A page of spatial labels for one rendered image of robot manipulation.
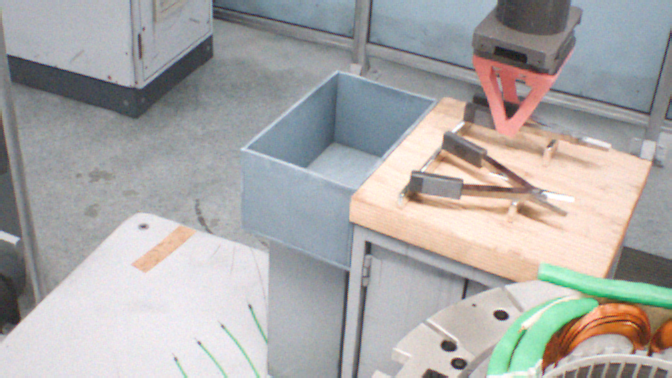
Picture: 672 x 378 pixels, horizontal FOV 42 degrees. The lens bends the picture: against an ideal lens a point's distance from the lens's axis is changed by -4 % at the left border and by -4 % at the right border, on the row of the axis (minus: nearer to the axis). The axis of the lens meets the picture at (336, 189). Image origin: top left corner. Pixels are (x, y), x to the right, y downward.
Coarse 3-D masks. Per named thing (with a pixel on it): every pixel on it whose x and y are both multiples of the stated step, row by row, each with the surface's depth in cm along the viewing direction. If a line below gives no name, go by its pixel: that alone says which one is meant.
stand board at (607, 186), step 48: (432, 144) 76; (480, 144) 77; (528, 144) 77; (384, 192) 70; (576, 192) 72; (624, 192) 72; (432, 240) 68; (480, 240) 66; (528, 240) 66; (576, 240) 67
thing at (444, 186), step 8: (416, 176) 67; (424, 176) 67; (432, 176) 67; (440, 176) 67; (448, 176) 67; (416, 184) 68; (424, 184) 67; (432, 184) 67; (440, 184) 67; (448, 184) 67; (456, 184) 67; (424, 192) 68; (432, 192) 68; (440, 192) 67; (448, 192) 67; (456, 192) 67
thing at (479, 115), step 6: (468, 102) 76; (468, 108) 75; (474, 108) 75; (480, 108) 75; (486, 108) 75; (468, 114) 75; (474, 114) 75; (480, 114) 75; (486, 114) 74; (492, 114) 74; (468, 120) 76; (474, 120) 75; (480, 120) 75; (486, 120) 75; (492, 120) 75; (486, 126) 75; (492, 126) 75
